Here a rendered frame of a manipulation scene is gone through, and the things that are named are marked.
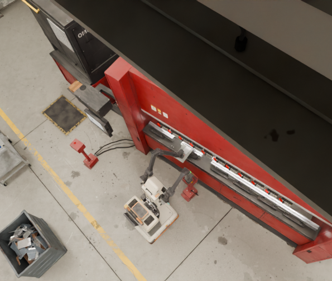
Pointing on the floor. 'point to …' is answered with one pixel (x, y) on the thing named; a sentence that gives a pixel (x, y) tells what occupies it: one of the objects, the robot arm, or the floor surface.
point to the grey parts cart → (1, 156)
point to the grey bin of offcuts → (29, 245)
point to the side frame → (325, 244)
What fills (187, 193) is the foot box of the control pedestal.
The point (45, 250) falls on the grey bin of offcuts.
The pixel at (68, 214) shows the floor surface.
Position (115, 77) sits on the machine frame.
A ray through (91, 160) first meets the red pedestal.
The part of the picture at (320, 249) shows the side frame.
